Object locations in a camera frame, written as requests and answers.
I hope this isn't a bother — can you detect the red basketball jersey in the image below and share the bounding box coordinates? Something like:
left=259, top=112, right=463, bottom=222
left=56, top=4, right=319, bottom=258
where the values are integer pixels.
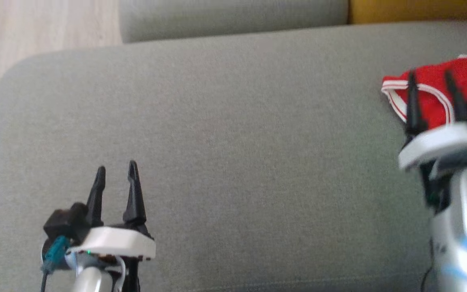
left=381, top=53, right=467, bottom=131

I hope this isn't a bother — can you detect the grey sofa seat cushion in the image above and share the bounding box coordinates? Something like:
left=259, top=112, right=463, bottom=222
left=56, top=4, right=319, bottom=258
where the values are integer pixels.
left=119, top=0, right=349, bottom=44

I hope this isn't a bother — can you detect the grey and yellow sofa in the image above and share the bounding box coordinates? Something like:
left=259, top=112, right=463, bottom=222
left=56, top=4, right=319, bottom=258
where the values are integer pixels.
left=0, top=21, right=467, bottom=292

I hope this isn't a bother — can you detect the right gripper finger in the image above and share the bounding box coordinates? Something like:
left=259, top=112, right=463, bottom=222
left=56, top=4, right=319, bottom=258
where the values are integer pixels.
left=443, top=70, right=467, bottom=123
left=405, top=70, right=427, bottom=137

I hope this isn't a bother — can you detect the yellow sofa backrest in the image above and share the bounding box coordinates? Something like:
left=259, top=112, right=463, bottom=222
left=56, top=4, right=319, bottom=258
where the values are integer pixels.
left=348, top=0, right=467, bottom=24

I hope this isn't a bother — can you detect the cable with teal plug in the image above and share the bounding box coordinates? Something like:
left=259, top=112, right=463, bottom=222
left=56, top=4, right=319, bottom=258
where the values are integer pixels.
left=40, top=235, right=71, bottom=292
left=421, top=239, right=437, bottom=292

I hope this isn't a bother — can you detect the left cable with teal plug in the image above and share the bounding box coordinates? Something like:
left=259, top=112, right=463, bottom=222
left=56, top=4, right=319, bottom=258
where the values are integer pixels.
left=40, top=235, right=71, bottom=292

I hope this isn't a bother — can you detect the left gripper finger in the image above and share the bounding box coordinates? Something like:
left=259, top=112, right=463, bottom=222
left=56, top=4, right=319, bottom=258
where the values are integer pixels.
left=122, top=160, right=150, bottom=236
left=85, top=166, right=107, bottom=228

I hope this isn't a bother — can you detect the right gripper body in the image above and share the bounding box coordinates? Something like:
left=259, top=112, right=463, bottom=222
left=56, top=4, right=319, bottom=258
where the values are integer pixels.
left=398, top=122, right=467, bottom=212

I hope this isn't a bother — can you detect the right cable with teal plug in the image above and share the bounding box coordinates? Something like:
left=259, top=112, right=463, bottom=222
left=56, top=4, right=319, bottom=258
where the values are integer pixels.
left=421, top=239, right=437, bottom=292

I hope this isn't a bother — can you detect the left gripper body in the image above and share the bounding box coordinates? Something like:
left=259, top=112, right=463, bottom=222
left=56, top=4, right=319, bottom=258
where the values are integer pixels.
left=66, top=225, right=156, bottom=267

